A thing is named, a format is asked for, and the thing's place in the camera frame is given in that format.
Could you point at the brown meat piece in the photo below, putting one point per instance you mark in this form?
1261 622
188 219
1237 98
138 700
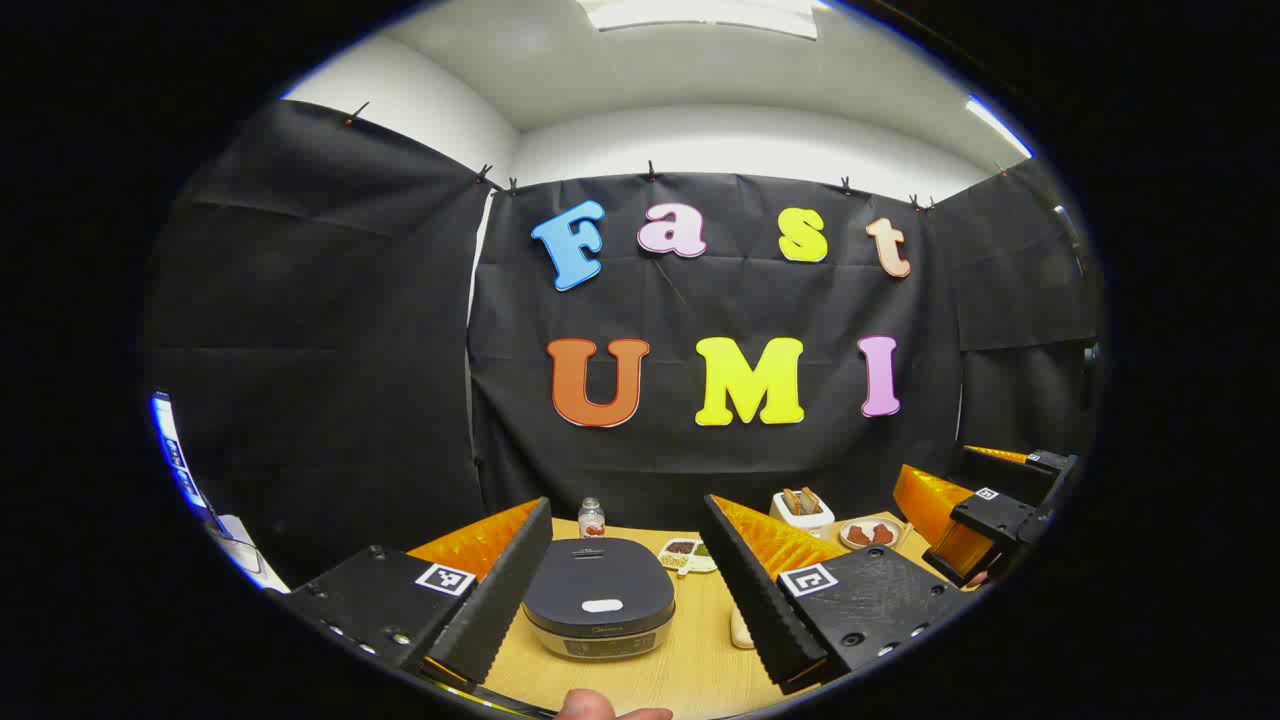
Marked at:
859 535
883 534

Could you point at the round white plate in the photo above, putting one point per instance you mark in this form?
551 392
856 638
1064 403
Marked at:
870 547

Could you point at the dark grey rice cooker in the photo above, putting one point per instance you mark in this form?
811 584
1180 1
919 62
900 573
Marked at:
600 580

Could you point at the black backdrop cloth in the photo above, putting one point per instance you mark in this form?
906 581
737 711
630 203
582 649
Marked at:
400 350

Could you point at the white toaster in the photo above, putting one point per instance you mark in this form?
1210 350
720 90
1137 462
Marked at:
800 522

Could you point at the white divided bean dish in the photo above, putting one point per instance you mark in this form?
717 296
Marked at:
688 556

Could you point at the ceiling light strip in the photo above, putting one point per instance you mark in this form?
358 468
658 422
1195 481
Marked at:
998 125

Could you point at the small clear bottle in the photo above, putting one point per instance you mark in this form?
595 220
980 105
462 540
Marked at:
592 522

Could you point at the clear plastic rice box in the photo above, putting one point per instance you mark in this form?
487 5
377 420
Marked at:
736 607

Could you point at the rectangular ceiling light panel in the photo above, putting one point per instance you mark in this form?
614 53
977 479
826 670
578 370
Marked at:
700 15

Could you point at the wooden spoon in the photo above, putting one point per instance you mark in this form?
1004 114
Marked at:
906 532

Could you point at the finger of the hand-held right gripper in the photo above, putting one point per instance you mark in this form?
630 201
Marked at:
1040 472
1000 525

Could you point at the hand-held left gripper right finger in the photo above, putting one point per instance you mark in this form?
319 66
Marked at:
755 590

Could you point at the toasted bread slice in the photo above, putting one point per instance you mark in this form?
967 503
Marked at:
810 499
791 502

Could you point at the lit computer monitor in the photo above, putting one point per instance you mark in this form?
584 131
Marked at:
178 455

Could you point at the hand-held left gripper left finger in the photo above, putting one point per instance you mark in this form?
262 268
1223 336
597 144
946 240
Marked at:
500 590

